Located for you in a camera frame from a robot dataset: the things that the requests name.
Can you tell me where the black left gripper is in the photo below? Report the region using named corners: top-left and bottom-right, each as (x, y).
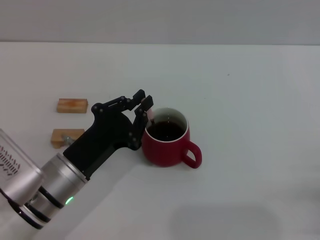
top-left (62, 89), bottom-right (154, 181)

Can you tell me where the pink handled metal spoon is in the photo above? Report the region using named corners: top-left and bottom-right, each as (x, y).
top-left (141, 98), bottom-right (156, 126)

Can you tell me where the red ceramic cup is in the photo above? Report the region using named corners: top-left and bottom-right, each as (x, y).
top-left (141, 107), bottom-right (203, 169)

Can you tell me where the dark brown coffee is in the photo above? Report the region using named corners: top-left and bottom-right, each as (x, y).
top-left (145, 120), bottom-right (187, 142)

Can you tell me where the small wooden support block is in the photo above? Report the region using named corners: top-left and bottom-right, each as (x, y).
top-left (50, 128), bottom-right (86, 150)
top-left (56, 98), bottom-right (90, 115)

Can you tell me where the gripper cable with metal plug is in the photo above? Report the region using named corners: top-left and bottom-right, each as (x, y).
top-left (61, 134), bottom-right (74, 146)

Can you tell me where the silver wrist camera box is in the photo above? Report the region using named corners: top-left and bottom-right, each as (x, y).
top-left (0, 128), bottom-right (46, 207)

